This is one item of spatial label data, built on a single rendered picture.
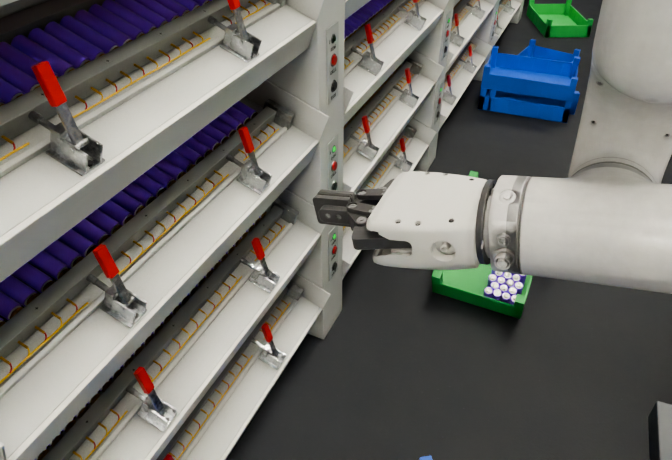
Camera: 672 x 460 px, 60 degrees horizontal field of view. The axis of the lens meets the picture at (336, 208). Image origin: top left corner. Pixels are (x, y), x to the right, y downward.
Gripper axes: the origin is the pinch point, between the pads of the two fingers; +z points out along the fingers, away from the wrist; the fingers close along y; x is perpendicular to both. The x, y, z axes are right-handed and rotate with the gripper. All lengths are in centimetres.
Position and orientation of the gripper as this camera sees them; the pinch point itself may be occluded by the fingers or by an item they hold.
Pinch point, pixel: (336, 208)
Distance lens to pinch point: 58.2
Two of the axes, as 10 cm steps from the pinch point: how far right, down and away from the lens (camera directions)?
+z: -8.9, -0.8, 4.5
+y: 4.2, -5.5, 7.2
